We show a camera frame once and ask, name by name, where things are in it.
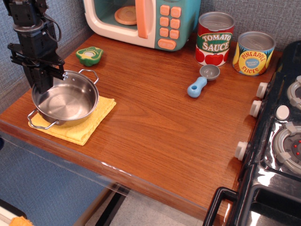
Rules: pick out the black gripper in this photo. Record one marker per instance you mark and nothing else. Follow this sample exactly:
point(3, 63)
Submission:
point(38, 50)

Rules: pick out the stainless steel pot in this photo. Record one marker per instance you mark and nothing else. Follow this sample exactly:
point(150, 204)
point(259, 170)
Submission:
point(68, 103)

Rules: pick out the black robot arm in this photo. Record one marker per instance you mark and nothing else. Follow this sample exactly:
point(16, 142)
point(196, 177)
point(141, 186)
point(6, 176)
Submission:
point(30, 16)

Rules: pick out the yellow folded cloth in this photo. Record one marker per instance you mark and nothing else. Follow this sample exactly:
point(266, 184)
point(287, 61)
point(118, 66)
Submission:
point(80, 133)

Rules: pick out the green toy pepper slice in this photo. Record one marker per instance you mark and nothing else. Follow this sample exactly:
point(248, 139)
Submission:
point(89, 56)

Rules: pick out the orange toy plate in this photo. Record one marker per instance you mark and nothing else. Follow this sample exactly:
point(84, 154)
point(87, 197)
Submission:
point(126, 15)

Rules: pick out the teal toy microwave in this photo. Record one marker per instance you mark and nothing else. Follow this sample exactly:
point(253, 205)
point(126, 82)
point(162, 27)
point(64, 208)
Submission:
point(161, 24)

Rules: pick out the orange object bottom corner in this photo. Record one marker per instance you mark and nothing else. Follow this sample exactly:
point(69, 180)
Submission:
point(20, 221)

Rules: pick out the blue grey measuring scoop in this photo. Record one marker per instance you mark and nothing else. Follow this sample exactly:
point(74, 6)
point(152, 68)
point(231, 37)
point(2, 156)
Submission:
point(207, 73)

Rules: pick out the tomato sauce can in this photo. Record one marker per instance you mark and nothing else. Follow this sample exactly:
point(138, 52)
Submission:
point(215, 32)

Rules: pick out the white stove knob front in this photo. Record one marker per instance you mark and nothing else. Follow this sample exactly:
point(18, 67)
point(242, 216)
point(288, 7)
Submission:
point(241, 150)

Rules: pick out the white stove knob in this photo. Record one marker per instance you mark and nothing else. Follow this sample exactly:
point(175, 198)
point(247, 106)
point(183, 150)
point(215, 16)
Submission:
point(255, 108)
point(261, 90)
point(241, 150)

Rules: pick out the pineapple slices can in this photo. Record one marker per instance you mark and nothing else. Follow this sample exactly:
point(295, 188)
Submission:
point(253, 53)

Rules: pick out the white stove knob middle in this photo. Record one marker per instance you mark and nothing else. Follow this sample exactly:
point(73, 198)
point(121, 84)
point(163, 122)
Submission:
point(255, 108)

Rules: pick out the white stove knob rear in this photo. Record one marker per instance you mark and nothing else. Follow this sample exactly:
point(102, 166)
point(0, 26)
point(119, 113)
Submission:
point(261, 90)

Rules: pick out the black toy stove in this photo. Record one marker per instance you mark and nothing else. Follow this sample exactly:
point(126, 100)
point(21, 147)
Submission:
point(269, 183)

